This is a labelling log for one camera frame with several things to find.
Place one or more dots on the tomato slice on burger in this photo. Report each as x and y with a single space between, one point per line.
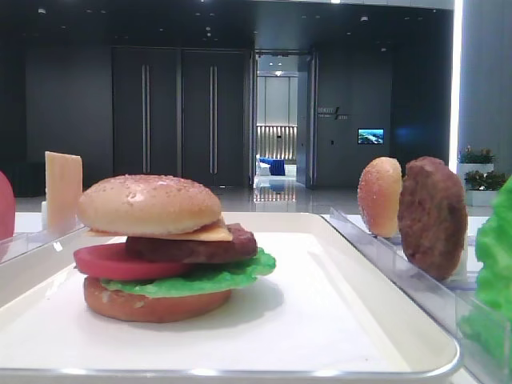
113 262

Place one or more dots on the meat patty on burger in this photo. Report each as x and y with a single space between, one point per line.
241 247

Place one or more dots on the silver metal tray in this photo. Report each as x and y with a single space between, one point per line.
326 315

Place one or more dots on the lettuce leaf on burger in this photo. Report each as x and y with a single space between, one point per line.
201 280

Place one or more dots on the bottom bun on tray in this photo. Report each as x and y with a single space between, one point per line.
127 307

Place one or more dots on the clear right rack rail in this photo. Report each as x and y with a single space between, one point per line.
447 302

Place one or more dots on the cheese slice on burger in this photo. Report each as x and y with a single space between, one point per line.
213 232

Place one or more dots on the standing meat patty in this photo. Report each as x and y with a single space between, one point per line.
432 217

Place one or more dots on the wall mounted screen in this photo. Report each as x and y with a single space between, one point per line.
371 136

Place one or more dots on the standing lettuce leaf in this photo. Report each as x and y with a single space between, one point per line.
490 272

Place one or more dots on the standing sesame top bun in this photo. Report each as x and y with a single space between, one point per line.
379 189

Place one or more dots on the standing tomato slice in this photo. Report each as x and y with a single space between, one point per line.
7 208

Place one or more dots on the sesame bun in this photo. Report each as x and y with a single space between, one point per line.
379 189
145 204

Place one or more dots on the dark double door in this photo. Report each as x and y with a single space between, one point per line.
182 112

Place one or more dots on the standing cheese slice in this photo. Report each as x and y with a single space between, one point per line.
63 190

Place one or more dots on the clear rack rail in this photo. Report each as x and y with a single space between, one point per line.
447 302
20 244

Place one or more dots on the blue sofa in hallway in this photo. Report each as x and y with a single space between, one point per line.
276 166

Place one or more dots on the potted flower planter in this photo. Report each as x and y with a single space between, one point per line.
479 178

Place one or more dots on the clear left rack rail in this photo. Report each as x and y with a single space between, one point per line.
20 244

